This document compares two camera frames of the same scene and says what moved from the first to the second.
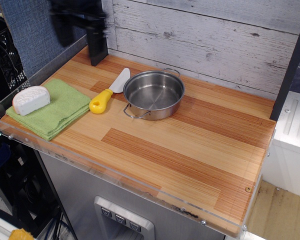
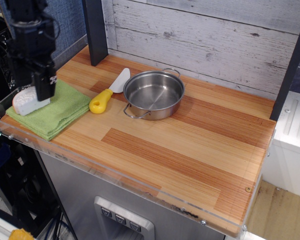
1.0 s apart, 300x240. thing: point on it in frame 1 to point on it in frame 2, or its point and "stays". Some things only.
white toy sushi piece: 27,98 stays
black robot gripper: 68,13 to 32,46
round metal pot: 153,94 stays
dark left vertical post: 94,19 stays
